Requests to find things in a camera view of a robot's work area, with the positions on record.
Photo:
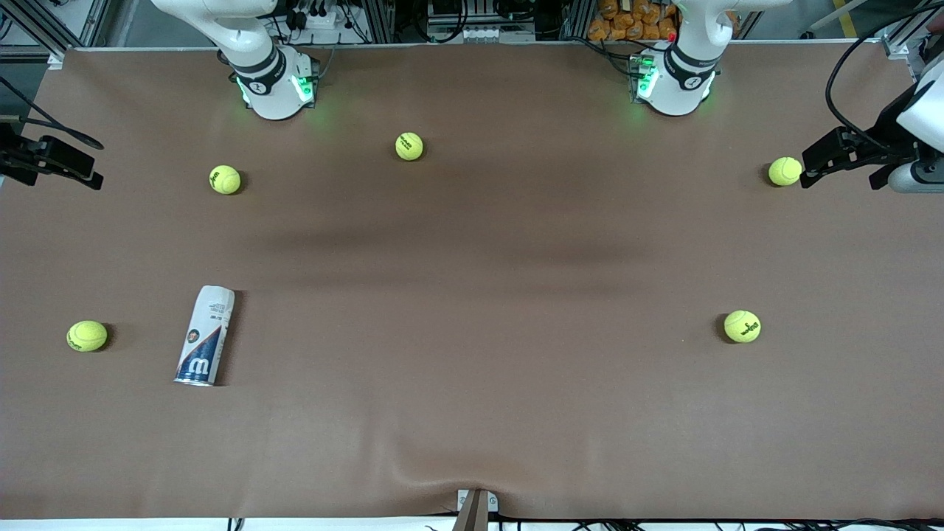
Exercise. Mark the white terminal block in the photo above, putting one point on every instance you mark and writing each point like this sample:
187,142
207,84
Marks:
498,33

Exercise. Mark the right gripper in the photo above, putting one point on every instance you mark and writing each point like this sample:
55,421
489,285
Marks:
16,158

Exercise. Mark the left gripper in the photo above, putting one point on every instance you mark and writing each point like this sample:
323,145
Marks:
890,130

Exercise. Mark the grey post bracket plate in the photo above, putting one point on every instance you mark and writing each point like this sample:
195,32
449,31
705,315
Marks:
493,503

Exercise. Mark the grey table corner clamp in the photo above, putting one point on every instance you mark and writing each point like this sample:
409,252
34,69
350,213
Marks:
56,60
896,46

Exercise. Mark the white blue tennis ball can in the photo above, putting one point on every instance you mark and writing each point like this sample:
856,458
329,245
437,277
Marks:
206,335

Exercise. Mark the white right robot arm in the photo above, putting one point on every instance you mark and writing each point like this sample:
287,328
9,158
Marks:
273,88

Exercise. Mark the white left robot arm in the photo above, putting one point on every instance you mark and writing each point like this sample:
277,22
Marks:
678,88

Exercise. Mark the brown table mat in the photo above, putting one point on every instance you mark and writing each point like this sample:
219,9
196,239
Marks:
472,383

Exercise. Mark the aluminium frame profile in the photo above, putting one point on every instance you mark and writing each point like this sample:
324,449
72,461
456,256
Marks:
911,26
74,26

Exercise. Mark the pile of orange objects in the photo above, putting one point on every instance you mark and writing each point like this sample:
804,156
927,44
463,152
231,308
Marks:
634,21

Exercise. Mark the aluminium camera post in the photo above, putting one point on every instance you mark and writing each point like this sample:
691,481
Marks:
472,516

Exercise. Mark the white power strip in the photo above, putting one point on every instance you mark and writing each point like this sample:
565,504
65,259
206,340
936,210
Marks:
318,18

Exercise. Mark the yellow-green tennis ball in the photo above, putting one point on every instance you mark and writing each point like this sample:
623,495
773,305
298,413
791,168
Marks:
742,326
225,179
87,335
785,171
409,146

